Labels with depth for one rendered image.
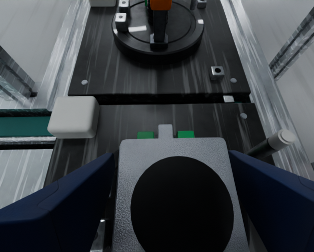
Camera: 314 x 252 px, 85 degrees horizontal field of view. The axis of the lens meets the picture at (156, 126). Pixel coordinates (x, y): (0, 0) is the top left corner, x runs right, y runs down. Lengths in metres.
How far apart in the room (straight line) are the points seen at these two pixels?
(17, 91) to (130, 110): 0.14
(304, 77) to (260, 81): 0.22
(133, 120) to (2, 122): 0.18
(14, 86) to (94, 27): 0.15
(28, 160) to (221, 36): 0.34
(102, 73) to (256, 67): 0.23
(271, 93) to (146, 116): 0.18
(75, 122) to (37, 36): 0.40
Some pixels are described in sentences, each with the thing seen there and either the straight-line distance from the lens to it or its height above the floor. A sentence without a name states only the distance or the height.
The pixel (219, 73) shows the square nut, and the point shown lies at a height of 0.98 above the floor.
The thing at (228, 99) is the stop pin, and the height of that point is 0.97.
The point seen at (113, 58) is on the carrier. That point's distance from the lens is 0.27.
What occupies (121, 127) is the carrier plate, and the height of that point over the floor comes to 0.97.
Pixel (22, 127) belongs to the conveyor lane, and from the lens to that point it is 0.28.
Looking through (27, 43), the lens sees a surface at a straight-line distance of 0.57.
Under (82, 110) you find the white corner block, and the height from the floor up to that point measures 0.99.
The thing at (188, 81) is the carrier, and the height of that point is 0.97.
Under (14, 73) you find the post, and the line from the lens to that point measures 0.28.
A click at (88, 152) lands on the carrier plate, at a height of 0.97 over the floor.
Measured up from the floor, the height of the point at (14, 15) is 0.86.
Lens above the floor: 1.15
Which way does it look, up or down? 63 degrees down
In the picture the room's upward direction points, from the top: 1 degrees clockwise
